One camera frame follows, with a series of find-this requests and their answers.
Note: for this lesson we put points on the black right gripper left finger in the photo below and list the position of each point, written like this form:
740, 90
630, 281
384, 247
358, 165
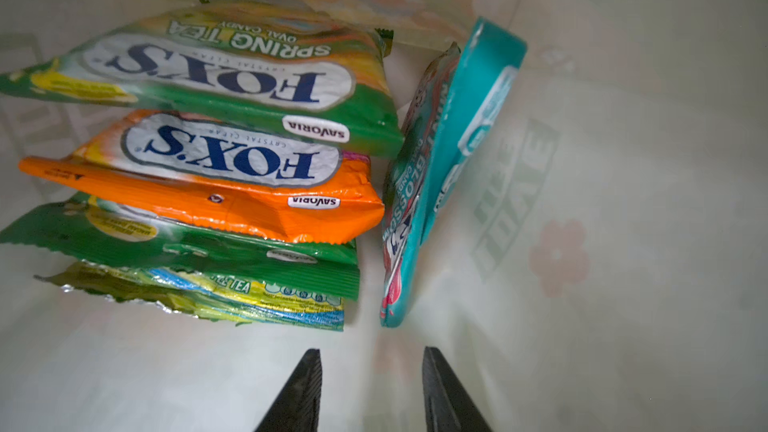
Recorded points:
296, 407

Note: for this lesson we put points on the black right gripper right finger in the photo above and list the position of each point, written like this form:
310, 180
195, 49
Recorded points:
448, 406

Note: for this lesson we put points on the yellow green tea candy bag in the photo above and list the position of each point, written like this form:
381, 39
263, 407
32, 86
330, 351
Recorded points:
214, 298

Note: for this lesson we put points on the white paper shopping bag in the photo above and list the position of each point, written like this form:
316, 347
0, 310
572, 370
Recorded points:
600, 266

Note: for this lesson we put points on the teal pink blossom candy bag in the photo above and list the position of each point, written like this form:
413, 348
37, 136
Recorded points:
404, 184

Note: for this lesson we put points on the orange Fox's candy bag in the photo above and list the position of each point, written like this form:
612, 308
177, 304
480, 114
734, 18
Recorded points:
212, 174

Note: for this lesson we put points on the green Fox's spring tea bag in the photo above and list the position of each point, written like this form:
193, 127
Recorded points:
289, 72

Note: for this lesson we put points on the teal Fox's candy bag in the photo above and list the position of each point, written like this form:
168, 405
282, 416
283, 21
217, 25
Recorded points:
483, 77

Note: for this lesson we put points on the dark green candy bag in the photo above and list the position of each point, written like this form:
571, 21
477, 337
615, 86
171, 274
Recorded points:
95, 230

